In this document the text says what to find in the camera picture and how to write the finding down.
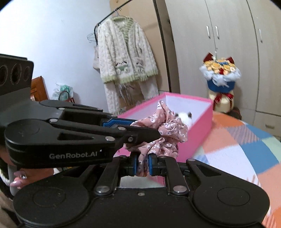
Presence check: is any pink floral scrunchie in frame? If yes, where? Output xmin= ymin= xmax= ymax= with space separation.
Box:
xmin=124 ymin=100 xmax=188 ymax=177

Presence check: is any left hand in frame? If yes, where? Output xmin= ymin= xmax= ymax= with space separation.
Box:
xmin=0 ymin=146 xmax=55 ymax=190

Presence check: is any white plastic bag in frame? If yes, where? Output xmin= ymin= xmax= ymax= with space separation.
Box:
xmin=52 ymin=83 xmax=74 ymax=101

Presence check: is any pink cardboard box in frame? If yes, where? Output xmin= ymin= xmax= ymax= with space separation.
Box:
xmin=113 ymin=92 xmax=214 ymax=188

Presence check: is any white plush toy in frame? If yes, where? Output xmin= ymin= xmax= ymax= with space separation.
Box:
xmin=175 ymin=112 xmax=193 ymax=128

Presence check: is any cream knitted cardigan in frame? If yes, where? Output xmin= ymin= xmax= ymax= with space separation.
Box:
xmin=98 ymin=16 xmax=159 ymax=115

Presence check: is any patchwork table cloth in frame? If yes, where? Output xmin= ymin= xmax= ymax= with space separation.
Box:
xmin=194 ymin=113 xmax=280 ymax=227

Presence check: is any yellow flower bouquet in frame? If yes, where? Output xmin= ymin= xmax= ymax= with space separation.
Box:
xmin=200 ymin=53 xmax=241 ymax=113

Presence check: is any white wardrobe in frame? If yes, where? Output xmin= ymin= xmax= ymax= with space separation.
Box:
xmin=155 ymin=1 xmax=280 ymax=136

